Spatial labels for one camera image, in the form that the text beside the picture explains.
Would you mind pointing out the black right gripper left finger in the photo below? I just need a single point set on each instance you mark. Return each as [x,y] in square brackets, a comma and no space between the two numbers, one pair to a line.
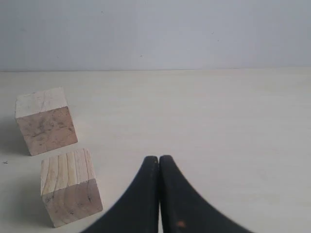
[137,210]

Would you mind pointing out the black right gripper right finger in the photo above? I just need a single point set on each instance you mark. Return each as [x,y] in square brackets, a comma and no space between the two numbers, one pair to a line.
[183,210]

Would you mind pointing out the second largest wooden cube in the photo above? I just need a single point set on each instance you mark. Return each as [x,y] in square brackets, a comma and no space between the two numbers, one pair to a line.
[68,187]

